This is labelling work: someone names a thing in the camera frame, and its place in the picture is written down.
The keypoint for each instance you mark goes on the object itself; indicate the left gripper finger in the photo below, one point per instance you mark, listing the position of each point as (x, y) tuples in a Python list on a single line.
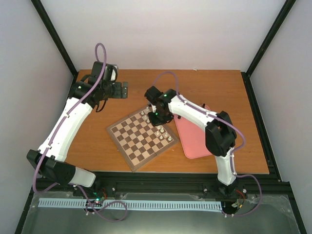
[(125, 94), (125, 85)]

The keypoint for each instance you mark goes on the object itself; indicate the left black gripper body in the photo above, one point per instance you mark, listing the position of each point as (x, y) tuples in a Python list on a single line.
[(116, 94)]

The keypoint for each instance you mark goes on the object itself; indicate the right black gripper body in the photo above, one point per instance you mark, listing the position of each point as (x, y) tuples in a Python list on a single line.
[(160, 118)]

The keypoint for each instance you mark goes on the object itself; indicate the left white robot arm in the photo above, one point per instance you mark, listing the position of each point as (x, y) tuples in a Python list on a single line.
[(85, 95)]

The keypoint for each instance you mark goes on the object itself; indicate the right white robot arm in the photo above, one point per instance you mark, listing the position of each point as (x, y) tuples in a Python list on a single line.
[(219, 135)]

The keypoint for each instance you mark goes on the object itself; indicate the wooden folding chess board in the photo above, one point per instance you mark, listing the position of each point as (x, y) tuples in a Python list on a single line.
[(137, 141)]

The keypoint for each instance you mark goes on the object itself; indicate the pink rubber tray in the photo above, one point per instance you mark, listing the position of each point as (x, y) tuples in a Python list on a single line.
[(191, 125)]

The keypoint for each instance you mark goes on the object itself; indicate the black aluminium frame rail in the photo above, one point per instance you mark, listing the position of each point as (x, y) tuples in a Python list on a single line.
[(204, 185)]

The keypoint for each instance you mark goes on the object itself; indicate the light blue cable duct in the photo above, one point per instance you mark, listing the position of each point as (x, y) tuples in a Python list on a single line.
[(133, 205)]

